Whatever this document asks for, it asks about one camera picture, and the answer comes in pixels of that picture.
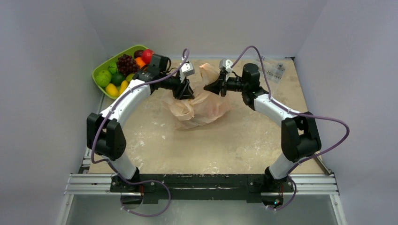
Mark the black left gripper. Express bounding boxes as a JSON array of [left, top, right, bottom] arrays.
[[159, 72, 194, 99]]

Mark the translucent orange plastic bag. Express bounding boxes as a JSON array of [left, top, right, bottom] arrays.
[[161, 63, 232, 130]]

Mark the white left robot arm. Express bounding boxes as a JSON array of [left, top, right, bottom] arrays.
[[86, 49, 194, 192]]

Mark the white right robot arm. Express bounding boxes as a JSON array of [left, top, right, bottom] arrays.
[[204, 60, 321, 191]]

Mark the orange tangerine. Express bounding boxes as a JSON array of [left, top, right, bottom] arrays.
[[135, 57, 146, 68]]

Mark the red apple in basket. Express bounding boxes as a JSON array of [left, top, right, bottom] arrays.
[[141, 49, 154, 64]]

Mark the clear plastic screw box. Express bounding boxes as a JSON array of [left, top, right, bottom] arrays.
[[256, 55, 286, 84]]

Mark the dark purple grape bunch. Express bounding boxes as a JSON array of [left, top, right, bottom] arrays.
[[116, 54, 140, 77]]

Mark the green plastic fruit basket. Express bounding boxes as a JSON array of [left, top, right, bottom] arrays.
[[92, 45, 153, 99]]

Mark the dark green avocado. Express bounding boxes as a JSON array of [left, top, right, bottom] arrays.
[[110, 73, 125, 87]]

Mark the yellow mango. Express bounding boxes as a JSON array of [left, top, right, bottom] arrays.
[[105, 83, 120, 98]]

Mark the small green lime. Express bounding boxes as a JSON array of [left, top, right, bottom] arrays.
[[108, 62, 118, 74]]

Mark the green bumpy custard apple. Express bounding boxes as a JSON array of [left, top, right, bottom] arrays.
[[94, 70, 112, 88]]

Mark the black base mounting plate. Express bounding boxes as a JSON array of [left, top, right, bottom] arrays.
[[110, 173, 294, 205]]

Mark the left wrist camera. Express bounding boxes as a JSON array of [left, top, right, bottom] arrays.
[[179, 62, 195, 83]]

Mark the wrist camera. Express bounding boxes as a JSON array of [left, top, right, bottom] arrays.
[[219, 59, 233, 74], [179, 62, 195, 83]]

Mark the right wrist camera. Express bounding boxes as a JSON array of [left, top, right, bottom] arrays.
[[219, 59, 233, 74]]

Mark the front aluminium rail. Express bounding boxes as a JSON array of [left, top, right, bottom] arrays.
[[64, 174, 339, 195]]

